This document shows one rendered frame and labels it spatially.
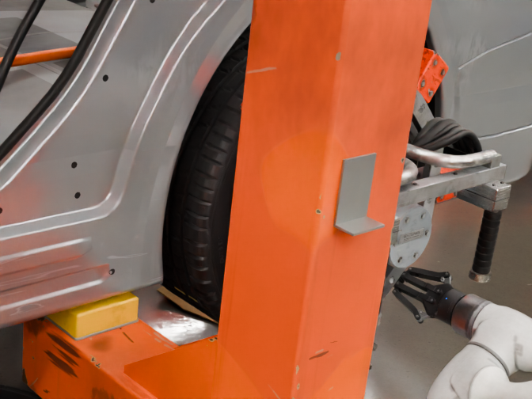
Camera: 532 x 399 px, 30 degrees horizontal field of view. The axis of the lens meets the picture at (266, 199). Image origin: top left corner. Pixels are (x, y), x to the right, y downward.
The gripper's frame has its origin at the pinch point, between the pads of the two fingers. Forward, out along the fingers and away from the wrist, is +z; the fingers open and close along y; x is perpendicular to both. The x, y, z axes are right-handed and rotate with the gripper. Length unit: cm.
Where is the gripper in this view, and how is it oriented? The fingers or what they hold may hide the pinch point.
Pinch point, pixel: (389, 275)
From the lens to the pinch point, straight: 225.2
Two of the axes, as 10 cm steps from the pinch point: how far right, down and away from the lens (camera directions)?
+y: 5.9, -7.8, 2.2
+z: -6.8, -3.3, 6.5
